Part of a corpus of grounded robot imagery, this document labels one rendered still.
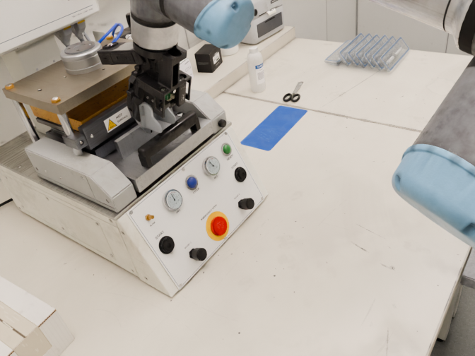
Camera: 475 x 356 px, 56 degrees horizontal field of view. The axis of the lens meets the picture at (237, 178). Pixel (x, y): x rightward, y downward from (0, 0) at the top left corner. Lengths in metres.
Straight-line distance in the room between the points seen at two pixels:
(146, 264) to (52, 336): 0.19
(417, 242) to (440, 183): 0.54
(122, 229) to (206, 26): 0.40
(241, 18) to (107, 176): 0.37
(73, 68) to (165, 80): 0.23
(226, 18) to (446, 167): 0.33
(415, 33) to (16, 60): 2.60
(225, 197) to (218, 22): 0.45
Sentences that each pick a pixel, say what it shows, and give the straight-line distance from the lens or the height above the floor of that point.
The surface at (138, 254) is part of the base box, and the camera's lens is 0.84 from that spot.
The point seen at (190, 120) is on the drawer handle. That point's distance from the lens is 0.87.
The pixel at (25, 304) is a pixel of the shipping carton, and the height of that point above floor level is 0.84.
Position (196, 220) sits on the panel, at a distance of 0.90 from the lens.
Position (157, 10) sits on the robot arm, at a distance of 0.67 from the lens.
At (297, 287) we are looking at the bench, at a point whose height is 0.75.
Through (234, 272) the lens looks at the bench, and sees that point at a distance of 0.89.
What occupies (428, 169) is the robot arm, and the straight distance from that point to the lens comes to 0.41.
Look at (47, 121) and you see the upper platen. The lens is 0.97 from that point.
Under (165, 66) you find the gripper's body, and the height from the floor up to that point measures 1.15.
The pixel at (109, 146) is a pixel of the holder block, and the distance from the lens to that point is 0.90.
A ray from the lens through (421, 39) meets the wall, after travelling 3.21.
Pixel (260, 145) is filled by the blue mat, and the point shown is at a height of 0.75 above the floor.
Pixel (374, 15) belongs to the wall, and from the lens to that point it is 3.26.
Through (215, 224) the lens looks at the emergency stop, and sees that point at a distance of 0.91.
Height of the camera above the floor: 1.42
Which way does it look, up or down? 37 degrees down
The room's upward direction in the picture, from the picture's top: 10 degrees counter-clockwise
